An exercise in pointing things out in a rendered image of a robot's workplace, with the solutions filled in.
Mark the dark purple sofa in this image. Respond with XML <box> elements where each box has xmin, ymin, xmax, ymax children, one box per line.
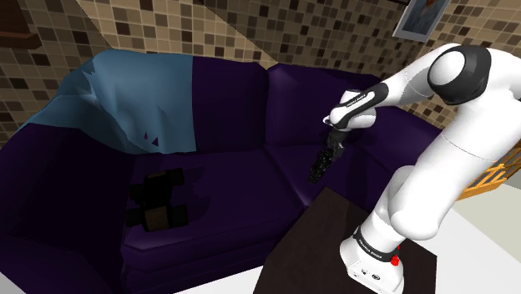
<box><xmin>0</xmin><ymin>55</ymin><xmax>443</xmax><ymax>294</ymax></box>

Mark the dark robot stand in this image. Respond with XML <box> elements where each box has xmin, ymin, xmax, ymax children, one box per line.
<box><xmin>252</xmin><ymin>185</ymin><xmax>438</xmax><ymax>294</ymax></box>

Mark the orange wooden railing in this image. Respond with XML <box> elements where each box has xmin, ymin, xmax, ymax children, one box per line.
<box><xmin>458</xmin><ymin>147</ymin><xmax>521</xmax><ymax>201</ymax></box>

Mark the black and brown toy vehicle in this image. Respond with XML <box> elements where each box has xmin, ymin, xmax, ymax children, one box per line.
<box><xmin>124</xmin><ymin>167</ymin><xmax>190</xmax><ymax>233</ymax></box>

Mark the blue blanket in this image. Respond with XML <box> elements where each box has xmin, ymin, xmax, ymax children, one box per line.
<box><xmin>18</xmin><ymin>48</ymin><xmax>197</xmax><ymax>155</ymax></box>

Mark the dark wooden shelf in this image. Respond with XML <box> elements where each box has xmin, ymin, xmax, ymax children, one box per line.
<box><xmin>0</xmin><ymin>0</ymin><xmax>42</xmax><ymax>51</ymax></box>

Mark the framed wall picture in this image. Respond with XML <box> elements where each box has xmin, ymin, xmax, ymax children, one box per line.
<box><xmin>392</xmin><ymin>0</ymin><xmax>451</xmax><ymax>43</ymax></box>

